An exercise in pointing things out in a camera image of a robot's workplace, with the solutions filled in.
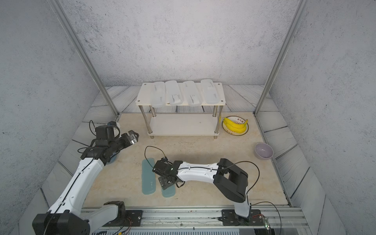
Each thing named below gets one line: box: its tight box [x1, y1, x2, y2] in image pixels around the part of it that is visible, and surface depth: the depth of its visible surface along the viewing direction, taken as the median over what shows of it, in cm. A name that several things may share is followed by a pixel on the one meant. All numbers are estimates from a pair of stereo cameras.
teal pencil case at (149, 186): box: [141, 157, 157, 195], surface depth 86 cm
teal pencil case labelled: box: [161, 184, 176, 198], surface depth 82 cm
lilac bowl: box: [254, 142, 274, 160], surface depth 96 cm
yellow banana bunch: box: [223, 117, 248, 134], surface depth 108 cm
